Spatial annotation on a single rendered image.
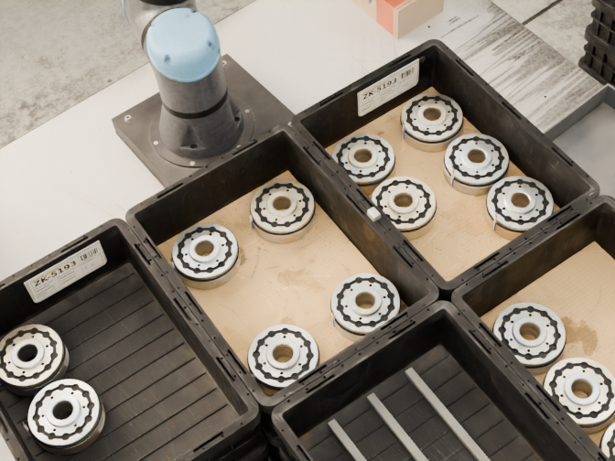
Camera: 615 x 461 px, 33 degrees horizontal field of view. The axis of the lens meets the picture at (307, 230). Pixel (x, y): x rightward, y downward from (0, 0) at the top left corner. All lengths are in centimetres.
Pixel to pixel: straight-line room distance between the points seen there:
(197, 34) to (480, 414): 76
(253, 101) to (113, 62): 123
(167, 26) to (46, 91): 137
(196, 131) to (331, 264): 37
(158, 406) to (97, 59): 176
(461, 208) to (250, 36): 66
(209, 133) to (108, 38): 140
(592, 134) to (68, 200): 95
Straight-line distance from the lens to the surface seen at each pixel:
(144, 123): 194
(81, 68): 313
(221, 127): 183
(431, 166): 172
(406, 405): 150
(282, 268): 161
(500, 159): 170
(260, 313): 157
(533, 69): 205
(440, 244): 163
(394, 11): 204
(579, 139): 194
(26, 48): 324
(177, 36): 175
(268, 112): 191
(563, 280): 161
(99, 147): 198
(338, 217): 163
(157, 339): 158
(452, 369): 152
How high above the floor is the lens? 219
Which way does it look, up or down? 56 degrees down
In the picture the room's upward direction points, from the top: 6 degrees counter-clockwise
